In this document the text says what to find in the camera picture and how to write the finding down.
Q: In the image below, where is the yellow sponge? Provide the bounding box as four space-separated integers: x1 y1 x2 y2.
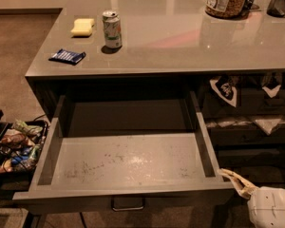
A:
70 18 94 36

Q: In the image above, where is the grey middle right drawer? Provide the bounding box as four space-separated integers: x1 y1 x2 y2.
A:
208 124 285 146

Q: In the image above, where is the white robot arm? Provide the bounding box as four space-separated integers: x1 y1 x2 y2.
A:
218 168 285 228

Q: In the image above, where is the blue snack bar wrapper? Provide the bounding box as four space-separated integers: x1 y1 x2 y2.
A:
49 48 86 66

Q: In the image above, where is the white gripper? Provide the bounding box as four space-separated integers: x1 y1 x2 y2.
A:
218 168 285 228

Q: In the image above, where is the large jar of nuts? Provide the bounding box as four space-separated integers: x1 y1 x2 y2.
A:
205 0 245 18

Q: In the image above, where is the grey drawer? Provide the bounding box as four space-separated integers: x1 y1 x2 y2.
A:
208 124 285 146
198 83 285 118
13 91 232 215

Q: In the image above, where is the green white soda can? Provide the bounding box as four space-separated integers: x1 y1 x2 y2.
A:
103 10 123 48

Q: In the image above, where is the grey top right drawer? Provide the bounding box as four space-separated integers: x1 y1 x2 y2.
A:
198 83 285 118

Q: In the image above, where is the white hanging cloth right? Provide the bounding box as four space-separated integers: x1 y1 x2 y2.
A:
261 73 282 98

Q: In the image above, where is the grey counter cabinet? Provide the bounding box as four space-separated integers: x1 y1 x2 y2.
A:
26 0 285 165

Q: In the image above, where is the black tray of snacks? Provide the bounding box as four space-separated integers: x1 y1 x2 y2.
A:
0 120 48 176

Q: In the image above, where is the white cloth in drawer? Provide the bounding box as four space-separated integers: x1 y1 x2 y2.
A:
205 115 285 135

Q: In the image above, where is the black white pennant cloth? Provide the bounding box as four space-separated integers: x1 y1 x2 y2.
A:
210 75 238 107

